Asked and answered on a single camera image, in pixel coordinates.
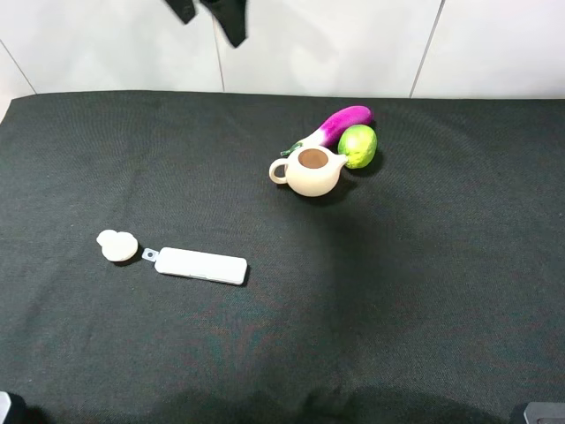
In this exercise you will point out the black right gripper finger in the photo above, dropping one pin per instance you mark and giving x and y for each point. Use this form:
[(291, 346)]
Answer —
[(231, 15)]

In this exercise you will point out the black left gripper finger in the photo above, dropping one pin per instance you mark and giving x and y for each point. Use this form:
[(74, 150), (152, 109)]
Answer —
[(183, 9)]

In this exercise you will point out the cream ceramic teapot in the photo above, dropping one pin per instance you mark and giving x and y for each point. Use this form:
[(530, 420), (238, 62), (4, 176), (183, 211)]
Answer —
[(311, 172)]

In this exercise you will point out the purple toy eggplant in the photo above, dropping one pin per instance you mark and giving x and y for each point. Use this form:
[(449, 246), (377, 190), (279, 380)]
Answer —
[(331, 130)]

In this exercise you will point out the green toy lime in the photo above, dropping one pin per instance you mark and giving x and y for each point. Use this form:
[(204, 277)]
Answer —
[(359, 144)]

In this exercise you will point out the cream teapot lid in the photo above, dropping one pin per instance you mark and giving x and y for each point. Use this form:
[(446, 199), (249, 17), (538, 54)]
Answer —
[(117, 246)]

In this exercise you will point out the white rectangular plastic case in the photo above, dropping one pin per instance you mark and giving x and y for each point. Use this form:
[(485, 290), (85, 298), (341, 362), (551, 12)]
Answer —
[(192, 264)]

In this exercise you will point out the black tablecloth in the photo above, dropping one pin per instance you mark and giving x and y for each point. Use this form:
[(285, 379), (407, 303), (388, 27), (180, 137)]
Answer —
[(426, 288)]

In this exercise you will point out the grey device bottom left corner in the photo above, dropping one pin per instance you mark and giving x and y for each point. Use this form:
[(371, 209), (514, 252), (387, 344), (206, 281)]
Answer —
[(5, 407)]

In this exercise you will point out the grey device corner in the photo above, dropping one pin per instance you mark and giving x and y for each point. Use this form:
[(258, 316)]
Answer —
[(5, 407), (544, 413)]

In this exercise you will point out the grey device bottom right corner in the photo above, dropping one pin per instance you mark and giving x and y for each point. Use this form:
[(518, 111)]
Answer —
[(544, 413)]

